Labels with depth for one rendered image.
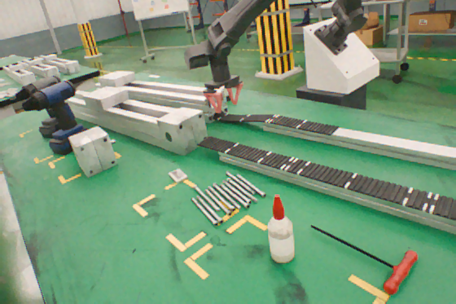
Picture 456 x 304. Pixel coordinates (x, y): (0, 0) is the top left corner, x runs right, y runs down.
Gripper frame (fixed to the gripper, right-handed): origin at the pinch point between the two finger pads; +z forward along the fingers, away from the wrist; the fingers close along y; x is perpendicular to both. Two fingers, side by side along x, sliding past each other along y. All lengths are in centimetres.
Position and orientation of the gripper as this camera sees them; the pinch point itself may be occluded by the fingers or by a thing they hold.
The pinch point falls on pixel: (226, 106)
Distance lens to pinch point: 101.1
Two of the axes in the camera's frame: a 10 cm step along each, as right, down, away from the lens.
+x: 7.2, 1.7, -6.8
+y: -6.8, 4.1, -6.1
